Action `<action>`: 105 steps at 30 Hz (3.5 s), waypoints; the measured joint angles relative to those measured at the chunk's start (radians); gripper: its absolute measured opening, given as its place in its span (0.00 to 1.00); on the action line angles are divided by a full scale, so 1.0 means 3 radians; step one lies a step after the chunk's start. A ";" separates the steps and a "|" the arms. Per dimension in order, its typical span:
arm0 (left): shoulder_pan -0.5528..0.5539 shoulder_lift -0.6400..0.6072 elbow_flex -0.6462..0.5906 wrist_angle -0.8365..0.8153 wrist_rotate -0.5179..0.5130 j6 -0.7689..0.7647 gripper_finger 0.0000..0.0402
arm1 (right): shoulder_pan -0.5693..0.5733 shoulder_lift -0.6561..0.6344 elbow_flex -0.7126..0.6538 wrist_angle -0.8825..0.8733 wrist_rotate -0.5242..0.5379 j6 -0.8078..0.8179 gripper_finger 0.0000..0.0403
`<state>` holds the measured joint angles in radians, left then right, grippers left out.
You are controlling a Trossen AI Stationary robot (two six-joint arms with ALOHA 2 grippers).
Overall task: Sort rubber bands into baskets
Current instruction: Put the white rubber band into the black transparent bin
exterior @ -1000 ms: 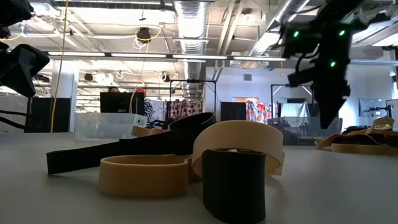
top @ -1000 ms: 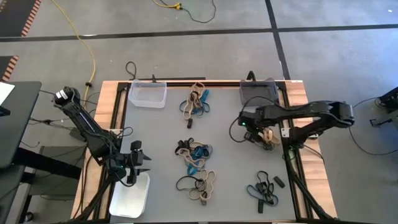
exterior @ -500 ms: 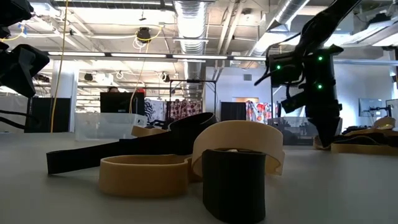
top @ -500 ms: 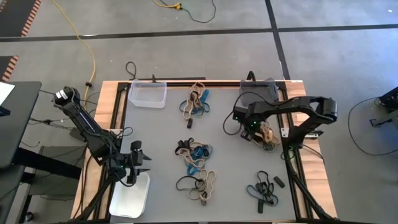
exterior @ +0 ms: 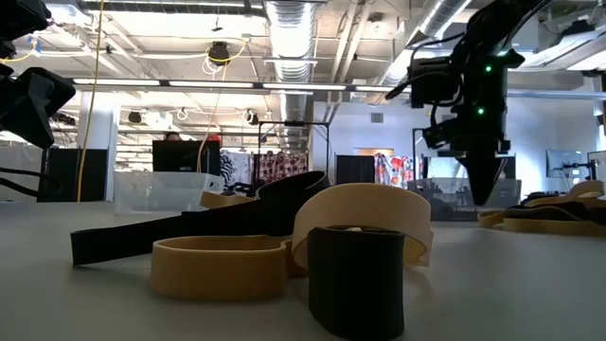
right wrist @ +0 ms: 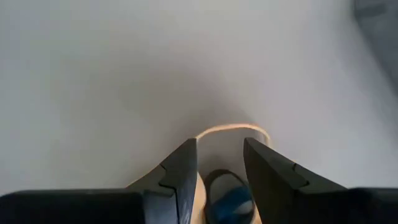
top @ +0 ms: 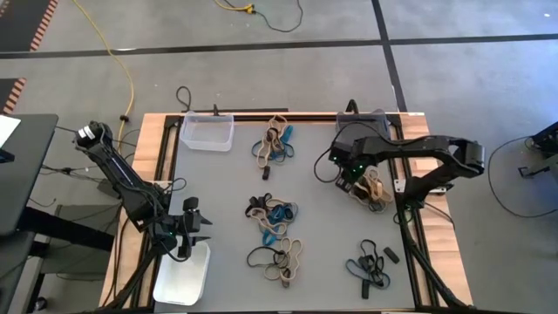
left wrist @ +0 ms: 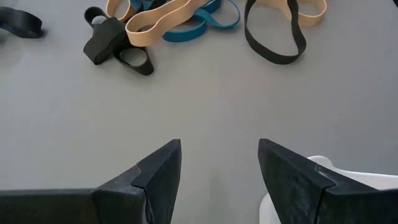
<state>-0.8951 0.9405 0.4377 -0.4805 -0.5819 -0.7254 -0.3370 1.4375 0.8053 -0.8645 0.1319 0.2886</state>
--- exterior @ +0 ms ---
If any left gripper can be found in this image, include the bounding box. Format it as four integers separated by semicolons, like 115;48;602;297
0;65;77;150

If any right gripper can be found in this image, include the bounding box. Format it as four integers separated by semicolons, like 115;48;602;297
422;116;512;206

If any large tan rubber band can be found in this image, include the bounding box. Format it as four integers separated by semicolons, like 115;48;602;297
291;183;435;272

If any long black rubber band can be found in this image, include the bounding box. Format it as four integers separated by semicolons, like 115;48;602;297
70;170;332;266

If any short wide black rubber band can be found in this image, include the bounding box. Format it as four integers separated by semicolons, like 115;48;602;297
307;225;407;341

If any grey mesh basket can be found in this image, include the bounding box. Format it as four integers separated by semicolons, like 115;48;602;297
406;178;522;222

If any black partition panel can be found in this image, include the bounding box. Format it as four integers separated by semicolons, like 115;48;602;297
37;148;109;204

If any colourful patterned cloth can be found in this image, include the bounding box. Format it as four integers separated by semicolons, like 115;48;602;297
373;153;426;189

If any black curtain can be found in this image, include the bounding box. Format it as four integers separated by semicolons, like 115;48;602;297
334;154;376;186

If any black monitor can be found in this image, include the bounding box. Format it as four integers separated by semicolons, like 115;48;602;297
151;139;222;174

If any clear plastic bin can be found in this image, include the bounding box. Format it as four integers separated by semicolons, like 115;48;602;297
113;170;226;217

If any long ceiling light bar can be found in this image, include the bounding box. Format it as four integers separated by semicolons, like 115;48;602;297
70;78;420;95

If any black clothes rack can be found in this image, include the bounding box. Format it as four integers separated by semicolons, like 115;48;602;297
258;121;331;184

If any red patterned cloth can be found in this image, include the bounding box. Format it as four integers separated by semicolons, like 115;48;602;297
258;151;309;184

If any black and white cloth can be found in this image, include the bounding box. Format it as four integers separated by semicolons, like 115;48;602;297
220;150;256;188

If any yellow cable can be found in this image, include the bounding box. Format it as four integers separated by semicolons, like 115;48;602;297
77;0;106;204
196;42;248;174

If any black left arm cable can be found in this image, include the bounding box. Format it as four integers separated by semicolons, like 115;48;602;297
0;166;62;198

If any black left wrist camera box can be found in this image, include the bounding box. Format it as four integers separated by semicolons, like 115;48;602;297
0;0;52;42

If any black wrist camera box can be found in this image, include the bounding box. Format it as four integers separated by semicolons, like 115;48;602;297
0;0;52;42
409;56;458;109

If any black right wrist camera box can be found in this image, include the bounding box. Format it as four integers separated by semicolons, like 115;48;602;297
409;56;458;109

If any silver air duct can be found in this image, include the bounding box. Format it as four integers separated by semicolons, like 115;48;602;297
262;0;317;151
378;0;474;91

